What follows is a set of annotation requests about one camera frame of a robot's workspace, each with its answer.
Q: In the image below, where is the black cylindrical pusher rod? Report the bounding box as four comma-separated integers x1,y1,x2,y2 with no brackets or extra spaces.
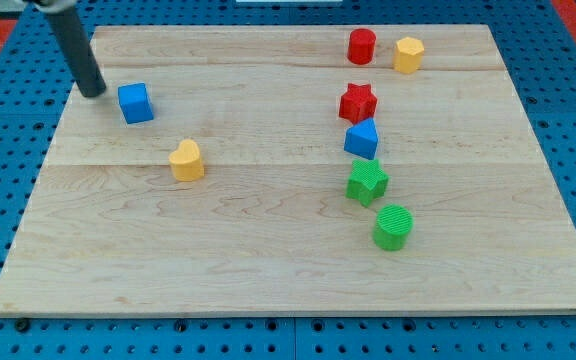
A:
44,6,106,98

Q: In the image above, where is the red cylinder block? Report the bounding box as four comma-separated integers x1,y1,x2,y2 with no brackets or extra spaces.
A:
347,28,377,65

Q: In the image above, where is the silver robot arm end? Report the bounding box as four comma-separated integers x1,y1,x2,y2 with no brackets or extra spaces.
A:
22,0,77,14

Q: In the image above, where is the green cylinder block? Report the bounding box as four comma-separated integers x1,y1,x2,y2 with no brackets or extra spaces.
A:
373,204,414,251

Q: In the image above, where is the red star block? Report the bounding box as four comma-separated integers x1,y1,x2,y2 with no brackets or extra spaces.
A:
338,83,378,124

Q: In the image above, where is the wooden board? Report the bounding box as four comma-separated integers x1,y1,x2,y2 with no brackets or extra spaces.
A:
0,25,576,319

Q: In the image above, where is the yellow hexagon block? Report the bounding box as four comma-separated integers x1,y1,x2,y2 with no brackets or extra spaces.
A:
393,37,425,74

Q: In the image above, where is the yellow heart block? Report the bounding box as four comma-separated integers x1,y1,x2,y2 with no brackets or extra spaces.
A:
168,139,205,182

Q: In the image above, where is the green star block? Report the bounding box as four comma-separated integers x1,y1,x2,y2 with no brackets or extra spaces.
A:
345,159,389,207

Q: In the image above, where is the blue cube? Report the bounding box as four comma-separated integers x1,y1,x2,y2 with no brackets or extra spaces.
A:
118,83,154,124

